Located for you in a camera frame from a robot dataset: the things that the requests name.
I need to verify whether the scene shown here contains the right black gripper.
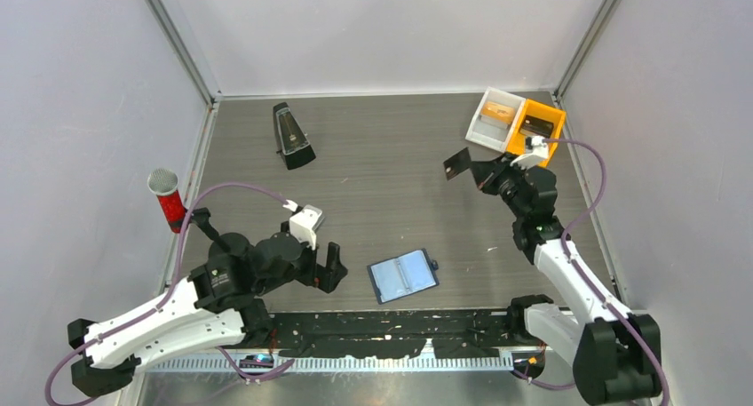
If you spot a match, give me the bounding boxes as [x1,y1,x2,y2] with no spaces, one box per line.
[469,151,530,219]

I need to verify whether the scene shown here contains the blue leather card holder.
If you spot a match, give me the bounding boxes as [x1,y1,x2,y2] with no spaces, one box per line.
[367,248,440,305]

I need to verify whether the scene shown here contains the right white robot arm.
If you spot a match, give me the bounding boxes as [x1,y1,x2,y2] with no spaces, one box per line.
[470,154,669,405]

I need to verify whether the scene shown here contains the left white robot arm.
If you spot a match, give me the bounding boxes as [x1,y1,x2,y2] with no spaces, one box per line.
[67,226,348,397]

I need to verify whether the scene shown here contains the yellow plastic bin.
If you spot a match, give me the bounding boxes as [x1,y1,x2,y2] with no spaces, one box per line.
[505,99,567,155]

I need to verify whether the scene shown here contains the white plastic bin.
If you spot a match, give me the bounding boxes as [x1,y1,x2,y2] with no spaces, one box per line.
[464,87,527,153]

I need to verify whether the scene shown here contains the black box in bin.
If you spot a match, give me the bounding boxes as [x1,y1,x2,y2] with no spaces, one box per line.
[519,115,555,138]

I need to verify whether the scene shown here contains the black metronome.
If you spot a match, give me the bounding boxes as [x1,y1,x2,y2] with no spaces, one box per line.
[273,102,316,171]

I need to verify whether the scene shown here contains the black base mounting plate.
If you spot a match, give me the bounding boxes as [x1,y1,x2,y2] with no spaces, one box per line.
[242,309,543,359]

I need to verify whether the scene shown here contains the red microphone with stand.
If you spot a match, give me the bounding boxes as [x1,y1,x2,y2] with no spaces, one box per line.
[147,168,250,256]

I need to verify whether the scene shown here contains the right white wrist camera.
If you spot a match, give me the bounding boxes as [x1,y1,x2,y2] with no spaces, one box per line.
[511,135,550,170]

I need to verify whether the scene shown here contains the slotted aluminium rail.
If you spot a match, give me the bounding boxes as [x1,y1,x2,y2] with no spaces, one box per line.
[148,352,514,373]

